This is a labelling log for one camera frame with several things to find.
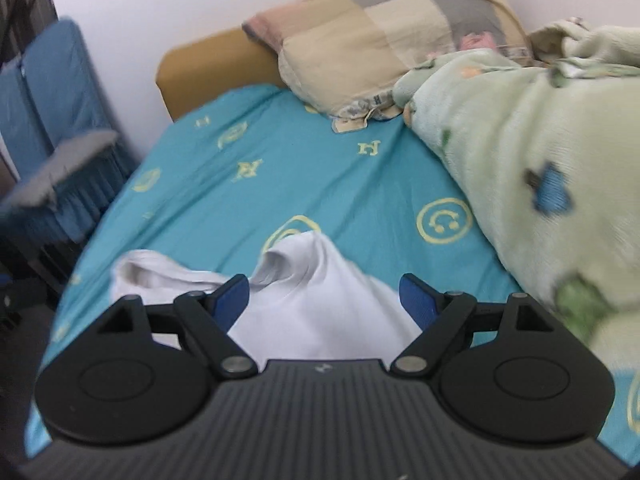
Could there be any grey seat cushion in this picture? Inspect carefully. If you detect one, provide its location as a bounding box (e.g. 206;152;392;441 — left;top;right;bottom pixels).
0;130;120;209

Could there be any green printed fleece blanket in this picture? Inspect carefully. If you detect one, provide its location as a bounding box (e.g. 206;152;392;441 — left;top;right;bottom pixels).
392;17;640;358

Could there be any blue covered chair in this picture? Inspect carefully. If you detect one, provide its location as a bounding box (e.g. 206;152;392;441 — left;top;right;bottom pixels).
0;57;56;221
20;19;140;246

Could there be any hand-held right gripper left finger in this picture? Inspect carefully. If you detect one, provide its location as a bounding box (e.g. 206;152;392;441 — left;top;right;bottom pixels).
82;273;259;380

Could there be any white shirt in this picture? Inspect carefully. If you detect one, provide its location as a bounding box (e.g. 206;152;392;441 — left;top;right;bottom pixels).
110;232;426;361

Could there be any tan bed headboard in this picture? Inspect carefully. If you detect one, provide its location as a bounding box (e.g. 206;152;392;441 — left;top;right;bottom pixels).
155;27;287;122

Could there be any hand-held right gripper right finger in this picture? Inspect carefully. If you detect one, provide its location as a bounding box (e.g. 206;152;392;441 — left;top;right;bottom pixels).
390;273;565;378

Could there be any dark window with grille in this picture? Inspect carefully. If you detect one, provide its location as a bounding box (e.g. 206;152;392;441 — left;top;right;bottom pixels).
0;0;58;67

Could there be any plaid beige pillow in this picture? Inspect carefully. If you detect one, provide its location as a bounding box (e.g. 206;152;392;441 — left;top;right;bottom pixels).
242;0;533;133

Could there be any bed with teal printed sheet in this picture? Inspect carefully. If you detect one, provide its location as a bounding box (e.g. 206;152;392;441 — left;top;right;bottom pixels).
25;85;640;467

